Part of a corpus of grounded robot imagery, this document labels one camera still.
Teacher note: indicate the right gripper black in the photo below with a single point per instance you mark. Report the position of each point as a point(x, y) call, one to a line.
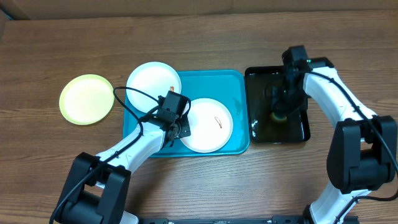
point(282, 107)

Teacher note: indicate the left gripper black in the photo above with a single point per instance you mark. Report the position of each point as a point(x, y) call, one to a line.
point(186, 132)

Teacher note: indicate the green yellow sponge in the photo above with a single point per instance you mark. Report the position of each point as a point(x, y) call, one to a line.
point(278, 119)

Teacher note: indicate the white plate with ketchup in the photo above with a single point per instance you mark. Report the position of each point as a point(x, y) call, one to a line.
point(211, 126)

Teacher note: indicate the yellow plate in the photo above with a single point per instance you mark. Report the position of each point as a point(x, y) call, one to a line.
point(86, 99)

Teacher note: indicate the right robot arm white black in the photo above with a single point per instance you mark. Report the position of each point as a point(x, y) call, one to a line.
point(362, 155)

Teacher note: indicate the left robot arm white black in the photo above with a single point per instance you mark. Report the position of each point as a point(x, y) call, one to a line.
point(96, 187)

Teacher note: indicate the black water tray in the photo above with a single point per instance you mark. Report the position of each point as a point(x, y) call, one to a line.
point(258, 97)

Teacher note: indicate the teal plastic tray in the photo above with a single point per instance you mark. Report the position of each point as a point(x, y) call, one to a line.
point(227, 87)

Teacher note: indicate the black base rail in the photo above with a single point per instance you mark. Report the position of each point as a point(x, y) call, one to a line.
point(278, 219)

